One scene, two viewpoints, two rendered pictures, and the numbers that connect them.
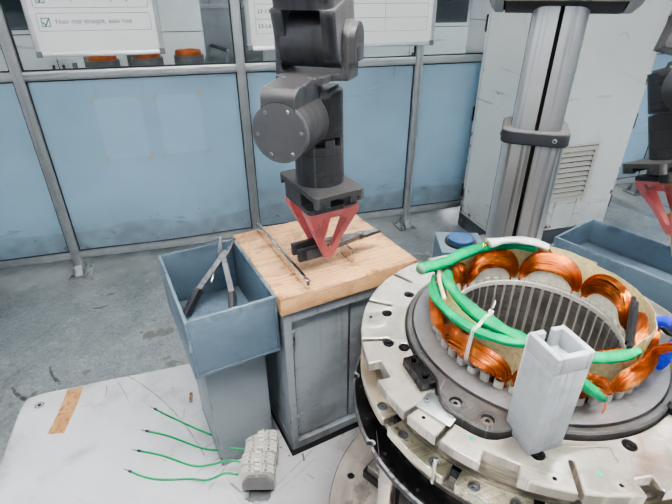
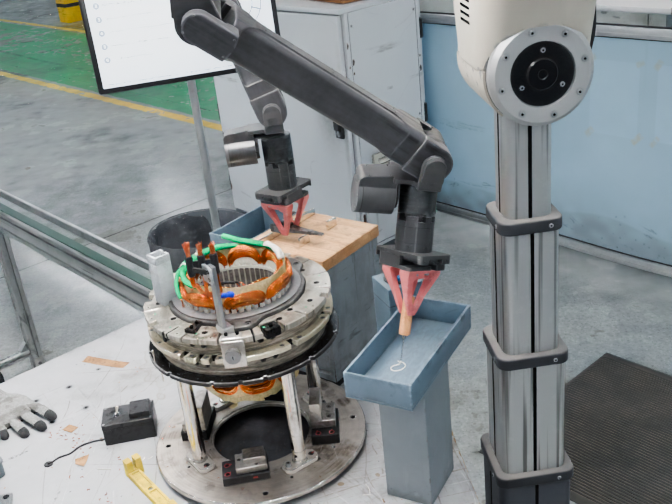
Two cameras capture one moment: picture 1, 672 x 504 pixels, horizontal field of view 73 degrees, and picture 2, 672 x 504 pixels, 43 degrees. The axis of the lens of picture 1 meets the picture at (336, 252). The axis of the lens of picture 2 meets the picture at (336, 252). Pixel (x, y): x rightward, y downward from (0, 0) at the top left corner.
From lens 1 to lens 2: 1.49 m
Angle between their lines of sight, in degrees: 59
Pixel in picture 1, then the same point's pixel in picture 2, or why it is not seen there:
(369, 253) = (316, 248)
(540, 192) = (500, 275)
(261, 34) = not seen: outside the picture
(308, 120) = (230, 150)
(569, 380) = (152, 267)
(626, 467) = (160, 318)
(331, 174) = (272, 183)
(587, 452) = (164, 311)
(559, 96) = (503, 185)
